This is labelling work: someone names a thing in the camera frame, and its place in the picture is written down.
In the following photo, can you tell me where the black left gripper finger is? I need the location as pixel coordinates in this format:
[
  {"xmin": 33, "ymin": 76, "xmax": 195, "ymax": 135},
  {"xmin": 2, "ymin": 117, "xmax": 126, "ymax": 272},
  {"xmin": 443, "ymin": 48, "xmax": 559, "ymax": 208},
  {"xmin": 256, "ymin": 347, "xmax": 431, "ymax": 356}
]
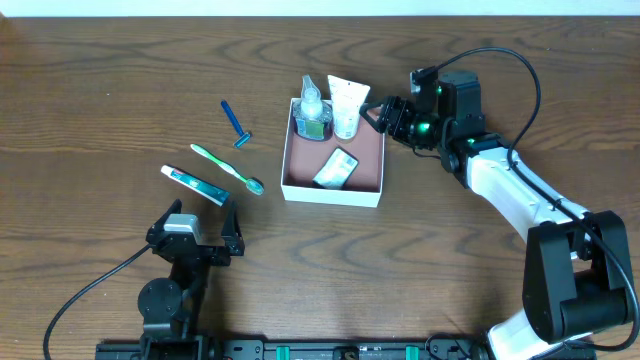
[
  {"xmin": 148, "ymin": 199, "xmax": 182, "ymax": 235},
  {"xmin": 221, "ymin": 202, "xmax": 245, "ymax": 256}
]

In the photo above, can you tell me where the white lotion tube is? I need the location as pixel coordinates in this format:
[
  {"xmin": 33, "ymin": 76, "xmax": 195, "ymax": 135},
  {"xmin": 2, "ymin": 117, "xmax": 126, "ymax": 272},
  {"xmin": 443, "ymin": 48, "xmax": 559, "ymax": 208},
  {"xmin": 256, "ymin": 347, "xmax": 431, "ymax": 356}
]
[{"xmin": 327, "ymin": 75, "xmax": 370, "ymax": 142}]

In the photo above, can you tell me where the clear soap pump bottle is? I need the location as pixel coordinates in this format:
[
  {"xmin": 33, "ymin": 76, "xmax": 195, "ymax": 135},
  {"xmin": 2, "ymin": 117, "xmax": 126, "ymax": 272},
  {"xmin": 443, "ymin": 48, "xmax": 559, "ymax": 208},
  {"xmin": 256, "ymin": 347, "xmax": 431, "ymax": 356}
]
[{"xmin": 292, "ymin": 74, "xmax": 332, "ymax": 142}]

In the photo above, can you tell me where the green white soap packet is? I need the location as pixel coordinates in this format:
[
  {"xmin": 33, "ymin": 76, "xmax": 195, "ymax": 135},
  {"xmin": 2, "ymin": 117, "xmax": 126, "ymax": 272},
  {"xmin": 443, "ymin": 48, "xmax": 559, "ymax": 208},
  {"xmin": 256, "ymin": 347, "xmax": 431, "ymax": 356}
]
[{"xmin": 312, "ymin": 148, "xmax": 359, "ymax": 190}]

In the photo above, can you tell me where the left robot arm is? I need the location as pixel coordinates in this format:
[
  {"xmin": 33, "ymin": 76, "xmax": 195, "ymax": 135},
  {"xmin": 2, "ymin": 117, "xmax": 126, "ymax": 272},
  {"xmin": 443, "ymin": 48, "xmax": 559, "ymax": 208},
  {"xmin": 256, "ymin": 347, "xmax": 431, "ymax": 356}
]
[{"xmin": 137, "ymin": 200, "xmax": 245, "ymax": 360}]

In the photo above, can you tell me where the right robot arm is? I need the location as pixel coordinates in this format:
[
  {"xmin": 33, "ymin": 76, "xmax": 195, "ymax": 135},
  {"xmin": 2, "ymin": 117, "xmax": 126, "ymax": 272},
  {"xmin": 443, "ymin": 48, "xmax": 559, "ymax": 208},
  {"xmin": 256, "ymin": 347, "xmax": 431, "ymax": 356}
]
[{"xmin": 360, "ymin": 69, "xmax": 639, "ymax": 359}]

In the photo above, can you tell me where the teal toothpaste tube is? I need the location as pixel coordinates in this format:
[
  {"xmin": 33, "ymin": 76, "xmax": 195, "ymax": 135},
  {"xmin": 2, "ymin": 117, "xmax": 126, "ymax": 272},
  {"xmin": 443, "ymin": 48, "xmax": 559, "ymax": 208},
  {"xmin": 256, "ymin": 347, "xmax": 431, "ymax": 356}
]
[{"xmin": 161, "ymin": 165, "xmax": 231, "ymax": 207}]

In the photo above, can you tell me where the green toothbrush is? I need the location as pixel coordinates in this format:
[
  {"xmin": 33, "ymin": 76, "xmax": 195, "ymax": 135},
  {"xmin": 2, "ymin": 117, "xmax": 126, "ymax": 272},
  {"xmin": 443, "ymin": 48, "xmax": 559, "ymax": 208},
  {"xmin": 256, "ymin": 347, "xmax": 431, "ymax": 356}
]
[{"xmin": 190, "ymin": 144, "xmax": 264, "ymax": 196}]

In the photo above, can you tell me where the white box with brown interior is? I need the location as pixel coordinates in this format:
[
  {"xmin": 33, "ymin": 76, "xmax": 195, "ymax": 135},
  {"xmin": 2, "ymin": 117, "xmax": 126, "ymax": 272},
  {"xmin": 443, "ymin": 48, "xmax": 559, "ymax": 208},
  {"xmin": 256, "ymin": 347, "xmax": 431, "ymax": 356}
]
[{"xmin": 280, "ymin": 115, "xmax": 385, "ymax": 208}]

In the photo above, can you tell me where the blue disposable razor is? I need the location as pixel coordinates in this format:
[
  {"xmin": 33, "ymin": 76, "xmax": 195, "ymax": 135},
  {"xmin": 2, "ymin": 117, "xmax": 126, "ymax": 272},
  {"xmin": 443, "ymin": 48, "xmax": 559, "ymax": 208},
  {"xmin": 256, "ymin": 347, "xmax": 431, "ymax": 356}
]
[{"xmin": 220, "ymin": 100, "xmax": 252, "ymax": 148}]

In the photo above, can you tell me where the left black cable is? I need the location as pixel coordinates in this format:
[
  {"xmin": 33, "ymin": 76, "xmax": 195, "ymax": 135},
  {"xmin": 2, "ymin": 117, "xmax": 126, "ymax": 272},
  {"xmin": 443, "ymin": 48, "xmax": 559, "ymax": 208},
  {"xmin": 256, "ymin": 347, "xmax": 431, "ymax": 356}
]
[{"xmin": 42, "ymin": 243, "xmax": 152, "ymax": 360}]

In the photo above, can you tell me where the black cable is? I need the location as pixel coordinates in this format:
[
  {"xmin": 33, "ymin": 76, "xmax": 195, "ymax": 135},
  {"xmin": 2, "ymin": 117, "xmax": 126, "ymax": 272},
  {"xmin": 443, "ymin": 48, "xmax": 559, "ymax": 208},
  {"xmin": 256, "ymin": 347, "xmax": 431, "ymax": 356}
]
[
  {"xmin": 434, "ymin": 46, "xmax": 640, "ymax": 354},
  {"xmin": 42, "ymin": 243, "xmax": 152, "ymax": 360}
]

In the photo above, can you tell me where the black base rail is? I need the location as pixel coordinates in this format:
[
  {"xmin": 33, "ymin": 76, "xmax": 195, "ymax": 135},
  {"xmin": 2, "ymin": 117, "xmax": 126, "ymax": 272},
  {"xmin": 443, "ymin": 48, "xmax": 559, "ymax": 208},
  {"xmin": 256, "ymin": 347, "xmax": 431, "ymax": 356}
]
[{"xmin": 95, "ymin": 336, "xmax": 492, "ymax": 360}]

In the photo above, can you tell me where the right black cable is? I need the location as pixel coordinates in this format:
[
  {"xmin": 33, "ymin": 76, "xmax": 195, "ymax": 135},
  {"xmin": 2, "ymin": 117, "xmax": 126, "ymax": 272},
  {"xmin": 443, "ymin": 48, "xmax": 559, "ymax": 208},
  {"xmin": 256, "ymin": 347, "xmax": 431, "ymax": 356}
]
[{"xmin": 434, "ymin": 46, "xmax": 640, "ymax": 354}]

